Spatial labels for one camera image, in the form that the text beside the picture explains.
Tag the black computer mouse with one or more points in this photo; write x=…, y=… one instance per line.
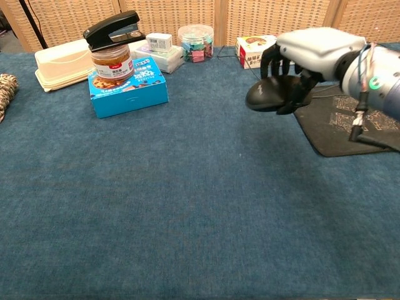
x=265, y=93

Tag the black mouse pad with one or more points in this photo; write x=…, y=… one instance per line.
x=328, y=140

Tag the blue tablecloth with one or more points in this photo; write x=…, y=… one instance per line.
x=187, y=203

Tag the black stapler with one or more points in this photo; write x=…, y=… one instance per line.
x=106, y=31

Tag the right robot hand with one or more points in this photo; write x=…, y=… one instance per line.
x=318, y=50

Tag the red white cookie box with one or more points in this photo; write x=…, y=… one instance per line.
x=247, y=53

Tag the small white box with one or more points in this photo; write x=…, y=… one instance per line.
x=159, y=42

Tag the blue cookie box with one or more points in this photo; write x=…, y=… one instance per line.
x=131, y=100

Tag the long white tissue pack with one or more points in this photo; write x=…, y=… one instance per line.
x=168, y=61

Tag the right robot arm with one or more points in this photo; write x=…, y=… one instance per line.
x=387, y=78

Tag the clear jar of binder clips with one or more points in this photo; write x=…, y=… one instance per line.
x=195, y=43

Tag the woven folding screen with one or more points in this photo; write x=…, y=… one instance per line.
x=265, y=18

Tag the clear snack jar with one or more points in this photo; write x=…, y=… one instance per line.
x=112, y=65

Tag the black tripod stand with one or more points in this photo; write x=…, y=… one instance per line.
x=32, y=22

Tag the cream plastic lunch box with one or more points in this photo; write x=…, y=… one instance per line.
x=59, y=65

